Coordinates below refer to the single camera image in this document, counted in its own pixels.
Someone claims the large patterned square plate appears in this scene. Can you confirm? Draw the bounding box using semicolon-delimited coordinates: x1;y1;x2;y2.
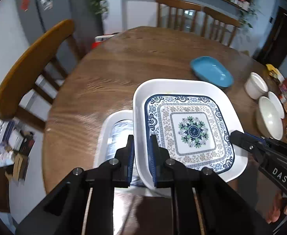
133;79;248;191

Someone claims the green plant at right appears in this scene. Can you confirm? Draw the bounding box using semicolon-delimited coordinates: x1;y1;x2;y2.
239;0;259;29

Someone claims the grey refrigerator with magnets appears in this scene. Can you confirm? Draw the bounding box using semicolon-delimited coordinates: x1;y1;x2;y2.
13;0;105;72

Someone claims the person right hand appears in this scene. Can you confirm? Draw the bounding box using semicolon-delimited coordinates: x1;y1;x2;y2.
266;190;287;224

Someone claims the dark wooden door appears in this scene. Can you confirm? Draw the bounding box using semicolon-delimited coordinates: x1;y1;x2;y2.
253;7;287;69

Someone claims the wooden chair back left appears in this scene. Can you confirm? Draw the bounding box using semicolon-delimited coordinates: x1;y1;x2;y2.
154;0;202;32

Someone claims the wooden chair at left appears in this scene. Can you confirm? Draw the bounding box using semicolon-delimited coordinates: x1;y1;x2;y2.
0;19;84;132

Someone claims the blue square dish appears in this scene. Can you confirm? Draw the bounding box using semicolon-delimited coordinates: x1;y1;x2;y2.
190;56;234;89

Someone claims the large white bowl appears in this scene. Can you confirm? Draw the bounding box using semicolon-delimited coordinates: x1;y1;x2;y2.
256;96;283;141

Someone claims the small patterned square plate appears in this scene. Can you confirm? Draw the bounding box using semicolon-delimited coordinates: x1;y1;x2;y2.
93;109;149;188

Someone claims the wooden chair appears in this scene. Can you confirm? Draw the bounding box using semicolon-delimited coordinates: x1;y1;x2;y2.
0;19;84;132
201;6;241;47
154;0;202;32

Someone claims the white ceramic ramekin cup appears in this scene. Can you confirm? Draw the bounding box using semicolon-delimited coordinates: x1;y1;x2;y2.
244;72;268;100

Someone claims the wooden chair back right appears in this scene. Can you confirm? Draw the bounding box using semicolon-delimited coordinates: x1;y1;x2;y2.
201;6;241;47

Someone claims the yellow snack packet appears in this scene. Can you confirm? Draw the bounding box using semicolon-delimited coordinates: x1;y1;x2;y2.
266;64;284;83

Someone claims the small white bowl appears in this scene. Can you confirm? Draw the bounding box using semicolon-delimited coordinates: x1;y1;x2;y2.
267;91;285;119

